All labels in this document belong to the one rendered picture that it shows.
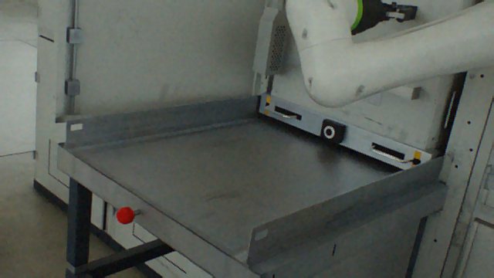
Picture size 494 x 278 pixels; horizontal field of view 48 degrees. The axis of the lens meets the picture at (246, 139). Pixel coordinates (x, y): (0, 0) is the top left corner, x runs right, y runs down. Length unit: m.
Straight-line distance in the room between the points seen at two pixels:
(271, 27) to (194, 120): 0.32
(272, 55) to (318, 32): 0.51
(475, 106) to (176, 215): 0.73
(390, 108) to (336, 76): 0.45
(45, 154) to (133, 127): 1.55
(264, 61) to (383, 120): 0.35
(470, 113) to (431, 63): 0.43
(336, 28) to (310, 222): 0.34
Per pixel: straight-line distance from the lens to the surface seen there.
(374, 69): 0.97
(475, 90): 1.37
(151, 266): 2.31
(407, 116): 1.39
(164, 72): 1.57
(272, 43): 1.48
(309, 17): 1.00
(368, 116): 1.45
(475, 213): 1.42
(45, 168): 2.90
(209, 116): 1.52
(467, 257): 1.44
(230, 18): 1.64
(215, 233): 0.97
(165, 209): 1.03
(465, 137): 1.39
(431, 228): 1.47
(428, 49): 0.96
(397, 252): 1.36
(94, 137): 1.31
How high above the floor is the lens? 1.31
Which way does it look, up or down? 19 degrees down
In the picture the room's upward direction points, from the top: 9 degrees clockwise
